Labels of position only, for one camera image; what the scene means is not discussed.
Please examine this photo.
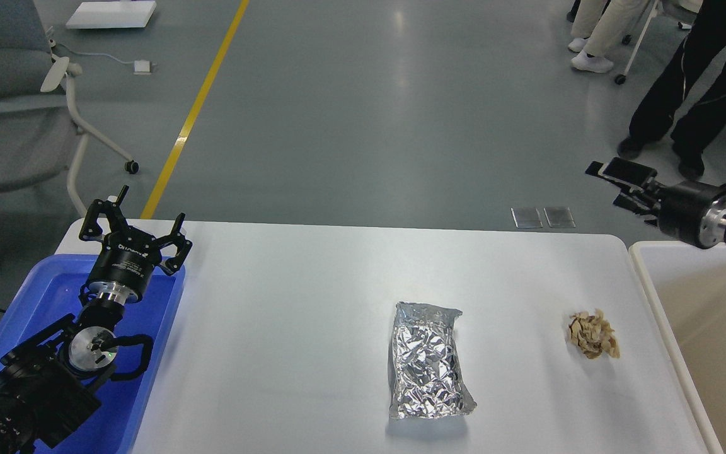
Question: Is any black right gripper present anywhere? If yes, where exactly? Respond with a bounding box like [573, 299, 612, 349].
[585, 158, 726, 249]

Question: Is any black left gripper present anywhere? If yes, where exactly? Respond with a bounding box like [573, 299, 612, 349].
[79, 185, 192, 303]

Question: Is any aluminium foil packet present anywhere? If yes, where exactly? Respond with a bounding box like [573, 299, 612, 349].
[389, 301, 476, 419]

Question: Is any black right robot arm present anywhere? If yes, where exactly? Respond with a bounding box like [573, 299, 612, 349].
[585, 158, 726, 250]

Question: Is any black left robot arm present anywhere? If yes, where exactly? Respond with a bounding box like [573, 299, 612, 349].
[0, 186, 192, 453]

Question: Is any right metal floor plate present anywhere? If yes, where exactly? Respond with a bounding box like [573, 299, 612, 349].
[543, 206, 576, 229]

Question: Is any metal floor plate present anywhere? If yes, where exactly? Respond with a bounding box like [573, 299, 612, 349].
[543, 206, 576, 229]
[512, 207, 543, 230]

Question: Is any blue plastic bin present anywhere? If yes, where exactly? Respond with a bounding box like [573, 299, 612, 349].
[0, 255, 185, 453]

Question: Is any white wheeled stand leg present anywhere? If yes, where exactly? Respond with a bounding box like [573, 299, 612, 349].
[613, 1, 658, 86]

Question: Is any left metal floor plate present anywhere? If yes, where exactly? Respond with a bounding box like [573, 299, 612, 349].
[512, 207, 543, 230]

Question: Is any crumpled brown paper ball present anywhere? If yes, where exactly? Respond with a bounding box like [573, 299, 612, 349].
[568, 308, 621, 359]

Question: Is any white plastic bin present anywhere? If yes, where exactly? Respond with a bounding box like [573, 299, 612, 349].
[629, 242, 726, 453]

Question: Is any person in beige trousers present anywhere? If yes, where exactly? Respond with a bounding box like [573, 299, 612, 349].
[568, 1, 646, 74]

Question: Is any grey office chair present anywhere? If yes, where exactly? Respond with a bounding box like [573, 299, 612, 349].
[0, 1, 139, 214]

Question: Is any person in black trousers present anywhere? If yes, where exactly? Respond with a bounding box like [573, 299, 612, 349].
[618, 1, 726, 180]

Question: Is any white power adapter with cable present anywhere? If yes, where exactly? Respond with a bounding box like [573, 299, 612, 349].
[49, 38, 154, 75]

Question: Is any white flat base plate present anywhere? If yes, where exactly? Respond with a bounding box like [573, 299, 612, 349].
[64, 1, 158, 30]

